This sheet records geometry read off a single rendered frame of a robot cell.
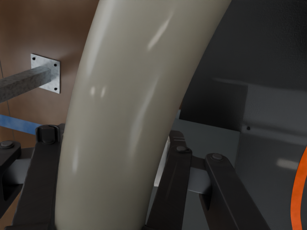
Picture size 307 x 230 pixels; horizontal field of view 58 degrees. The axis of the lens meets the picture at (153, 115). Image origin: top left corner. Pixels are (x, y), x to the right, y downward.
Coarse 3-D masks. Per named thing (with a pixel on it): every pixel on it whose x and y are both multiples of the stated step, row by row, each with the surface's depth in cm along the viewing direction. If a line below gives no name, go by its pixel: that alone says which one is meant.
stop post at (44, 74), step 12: (36, 60) 163; (48, 60) 160; (24, 72) 151; (36, 72) 154; (48, 72) 160; (0, 84) 133; (12, 84) 137; (24, 84) 145; (36, 84) 154; (48, 84) 166; (0, 96) 132; (12, 96) 139
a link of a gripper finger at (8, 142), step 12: (0, 144) 14; (12, 144) 14; (0, 156) 13; (12, 156) 13; (0, 168) 12; (0, 180) 12; (0, 192) 12; (12, 192) 13; (0, 204) 12; (0, 216) 12
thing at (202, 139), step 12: (180, 120) 143; (192, 132) 132; (204, 132) 133; (216, 132) 134; (228, 132) 135; (240, 132) 136; (192, 144) 123; (204, 144) 123; (216, 144) 124; (228, 144) 124; (204, 156) 114; (228, 156) 116; (192, 192) 94; (192, 204) 89; (192, 216) 84; (204, 216) 84; (192, 228) 80; (204, 228) 80
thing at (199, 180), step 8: (176, 136) 18; (176, 144) 17; (184, 144) 17; (192, 160) 15; (200, 160) 15; (192, 168) 14; (200, 168) 14; (192, 176) 14; (200, 176) 14; (208, 176) 14; (192, 184) 14; (200, 184) 14; (208, 184) 14; (200, 192) 14; (208, 192) 14
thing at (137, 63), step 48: (144, 0) 6; (192, 0) 6; (96, 48) 6; (144, 48) 6; (192, 48) 6; (96, 96) 7; (144, 96) 6; (96, 144) 7; (144, 144) 7; (96, 192) 7; (144, 192) 8
